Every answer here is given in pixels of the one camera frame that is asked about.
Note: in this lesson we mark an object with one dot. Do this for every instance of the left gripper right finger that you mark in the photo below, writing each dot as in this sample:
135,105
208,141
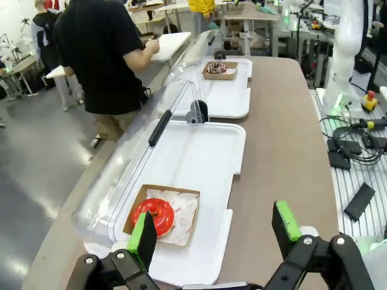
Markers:
284,223

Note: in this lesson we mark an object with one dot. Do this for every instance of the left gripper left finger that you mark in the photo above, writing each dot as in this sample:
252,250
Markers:
146,238

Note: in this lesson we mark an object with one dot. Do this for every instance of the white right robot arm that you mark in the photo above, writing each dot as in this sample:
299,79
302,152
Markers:
341,60

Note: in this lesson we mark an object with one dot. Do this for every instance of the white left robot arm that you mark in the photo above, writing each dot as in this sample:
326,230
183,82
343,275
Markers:
376,266

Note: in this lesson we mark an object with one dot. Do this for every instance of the person's right forearm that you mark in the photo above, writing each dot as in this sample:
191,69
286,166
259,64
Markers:
137,60

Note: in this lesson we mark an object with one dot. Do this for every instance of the brown cardboard donut box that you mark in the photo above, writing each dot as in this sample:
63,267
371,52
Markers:
217,77
130,228

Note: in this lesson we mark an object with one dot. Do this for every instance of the red glazed donut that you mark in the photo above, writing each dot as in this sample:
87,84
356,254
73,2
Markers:
164,217

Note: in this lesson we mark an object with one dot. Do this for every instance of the chocolate donut with white drizzle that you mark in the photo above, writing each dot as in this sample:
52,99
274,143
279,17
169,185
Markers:
216,68

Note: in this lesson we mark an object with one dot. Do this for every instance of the person in black shirt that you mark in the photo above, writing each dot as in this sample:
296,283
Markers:
96,60

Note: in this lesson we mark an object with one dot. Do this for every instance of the person's right hand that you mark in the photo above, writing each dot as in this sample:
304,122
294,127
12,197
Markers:
153,46

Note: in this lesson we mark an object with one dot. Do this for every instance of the white printed paper liner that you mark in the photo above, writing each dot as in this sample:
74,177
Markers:
231,71
187,211

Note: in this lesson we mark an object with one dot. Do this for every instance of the clear domed display lid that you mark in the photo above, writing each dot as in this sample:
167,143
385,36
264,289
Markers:
187,54
121,169

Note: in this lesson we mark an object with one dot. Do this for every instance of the black rectangular block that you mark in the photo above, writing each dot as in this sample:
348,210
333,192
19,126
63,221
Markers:
359,201

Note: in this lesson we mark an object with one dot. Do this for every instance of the black rectangular plate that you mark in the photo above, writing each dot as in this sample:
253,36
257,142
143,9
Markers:
350,147
338,160

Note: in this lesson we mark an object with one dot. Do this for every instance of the white display tray base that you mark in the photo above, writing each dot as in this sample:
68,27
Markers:
229,99
196,157

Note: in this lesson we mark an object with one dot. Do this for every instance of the yellow emergency stop box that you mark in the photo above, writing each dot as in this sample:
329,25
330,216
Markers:
369,101

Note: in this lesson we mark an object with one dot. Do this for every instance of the white rectangular table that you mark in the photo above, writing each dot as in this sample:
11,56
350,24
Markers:
172,45

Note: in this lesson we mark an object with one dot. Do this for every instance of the bystander in yellow top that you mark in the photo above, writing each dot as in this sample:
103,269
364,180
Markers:
201,12

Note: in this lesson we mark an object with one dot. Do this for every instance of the slotted aluminium base plate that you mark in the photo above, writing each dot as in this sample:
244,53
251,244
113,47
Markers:
341,187

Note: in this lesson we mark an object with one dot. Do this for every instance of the yellow black handheld switch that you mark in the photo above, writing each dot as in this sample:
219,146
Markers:
375,124

